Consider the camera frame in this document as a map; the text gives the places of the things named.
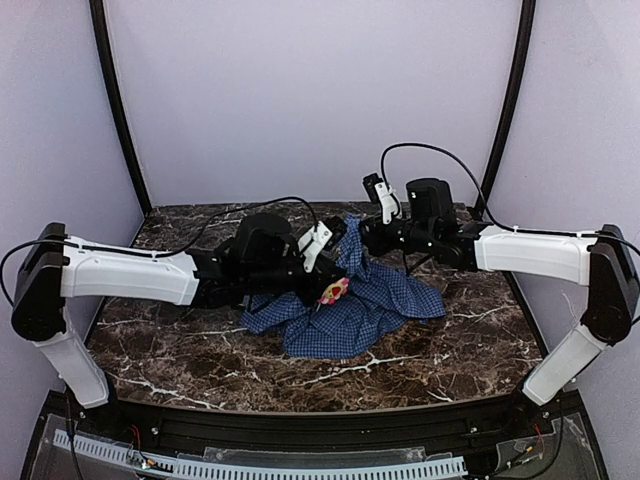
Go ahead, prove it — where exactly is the blue checkered shirt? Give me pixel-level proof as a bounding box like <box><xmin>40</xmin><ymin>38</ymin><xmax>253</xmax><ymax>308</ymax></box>
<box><xmin>240</xmin><ymin>215</ymin><xmax>446</xmax><ymax>359</ymax></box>

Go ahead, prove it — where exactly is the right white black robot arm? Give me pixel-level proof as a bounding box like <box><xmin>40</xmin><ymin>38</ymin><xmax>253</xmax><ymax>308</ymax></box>
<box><xmin>360</xmin><ymin>173</ymin><xmax>639</xmax><ymax>406</ymax></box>

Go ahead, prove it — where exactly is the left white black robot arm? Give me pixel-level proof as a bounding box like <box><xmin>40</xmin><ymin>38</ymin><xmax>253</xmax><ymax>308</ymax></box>
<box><xmin>8</xmin><ymin>213</ymin><xmax>347</xmax><ymax>409</ymax></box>

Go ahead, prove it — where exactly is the pink flower brooch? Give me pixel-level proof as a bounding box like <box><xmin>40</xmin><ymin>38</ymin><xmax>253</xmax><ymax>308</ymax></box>
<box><xmin>318</xmin><ymin>278</ymin><xmax>350</xmax><ymax>306</ymax></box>

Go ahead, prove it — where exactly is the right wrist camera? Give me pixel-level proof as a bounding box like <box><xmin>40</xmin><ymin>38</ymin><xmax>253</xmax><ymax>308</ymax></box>
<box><xmin>362</xmin><ymin>173</ymin><xmax>402</xmax><ymax>225</ymax></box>

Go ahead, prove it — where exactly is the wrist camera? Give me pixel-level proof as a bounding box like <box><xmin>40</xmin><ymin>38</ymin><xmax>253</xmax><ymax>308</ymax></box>
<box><xmin>362</xmin><ymin>173</ymin><xmax>402</xmax><ymax>225</ymax></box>
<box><xmin>297</xmin><ymin>216</ymin><xmax>347</xmax><ymax>273</ymax></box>

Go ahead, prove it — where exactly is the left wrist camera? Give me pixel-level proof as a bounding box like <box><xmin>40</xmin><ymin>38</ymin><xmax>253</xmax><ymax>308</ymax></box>
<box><xmin>297</xmin><ymin>216</ymin><xmax>347</xmax><ymax>273</ymax></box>

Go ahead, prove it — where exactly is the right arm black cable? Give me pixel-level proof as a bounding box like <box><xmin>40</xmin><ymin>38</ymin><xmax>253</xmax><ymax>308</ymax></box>
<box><xmin>379</xmin><ymin>142</ymin><xmax>516</xmax><ymax>231</ymax></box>

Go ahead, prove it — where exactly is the black aluminium front rail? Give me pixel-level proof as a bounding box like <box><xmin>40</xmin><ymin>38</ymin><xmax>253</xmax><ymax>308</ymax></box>
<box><xmin>121</xmin><ymin>397</ymin><xmax>516</xmax><ymax>453</ymax></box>

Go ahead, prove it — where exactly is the white slotted cable duct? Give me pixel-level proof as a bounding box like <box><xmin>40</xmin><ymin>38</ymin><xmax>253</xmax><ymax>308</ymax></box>
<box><xmin>44</xmin><ymin>429</ymin><xmax>469</xmax><ymax>480</ymax></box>

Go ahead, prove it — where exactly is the right black frame post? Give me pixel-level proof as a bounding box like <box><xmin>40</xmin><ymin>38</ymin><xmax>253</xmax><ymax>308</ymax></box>
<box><xmin>481</xmin><ymin>0</ymin><xmax>537</xmax><ymax>200</ymax></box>

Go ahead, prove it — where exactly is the black frame post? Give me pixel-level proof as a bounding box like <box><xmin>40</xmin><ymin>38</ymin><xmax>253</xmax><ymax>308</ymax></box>
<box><xmin>88</xmin><ymin>0</ymin><xmax>153</xmax><ymax>217</ymax></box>
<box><xmin>481</xmin><ymin>0</ymin><xmax>537</xmax><ymax>200</ymax></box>

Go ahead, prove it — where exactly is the left black frame post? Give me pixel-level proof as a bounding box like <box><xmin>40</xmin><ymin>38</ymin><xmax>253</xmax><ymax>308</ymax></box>
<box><xmin>88</xmin><ymin>0</ymin><xmax>153</xmax><ymax>217</ymax></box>

